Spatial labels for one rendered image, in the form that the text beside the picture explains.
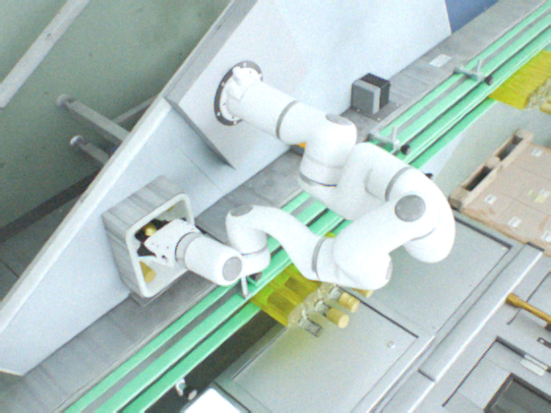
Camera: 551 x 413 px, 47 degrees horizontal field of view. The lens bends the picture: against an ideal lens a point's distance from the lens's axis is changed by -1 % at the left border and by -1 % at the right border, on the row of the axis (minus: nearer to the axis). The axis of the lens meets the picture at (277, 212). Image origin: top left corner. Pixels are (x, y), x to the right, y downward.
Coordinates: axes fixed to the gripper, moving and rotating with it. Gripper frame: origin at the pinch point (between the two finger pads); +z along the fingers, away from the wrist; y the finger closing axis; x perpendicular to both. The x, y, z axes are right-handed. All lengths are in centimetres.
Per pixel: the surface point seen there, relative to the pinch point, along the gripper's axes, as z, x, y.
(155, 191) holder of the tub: 0.3, 7.1, 5.3
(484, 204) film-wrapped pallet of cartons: 125, -244, 332
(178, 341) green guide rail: -6.7, -25.0, -7.3
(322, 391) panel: -28, -48, 12
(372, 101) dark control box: 0, -8, 80
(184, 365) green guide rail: -6.2, -32.4, -8.3
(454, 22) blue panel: 15, -12, 148
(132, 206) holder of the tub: 0.2, 7.2, -1.3
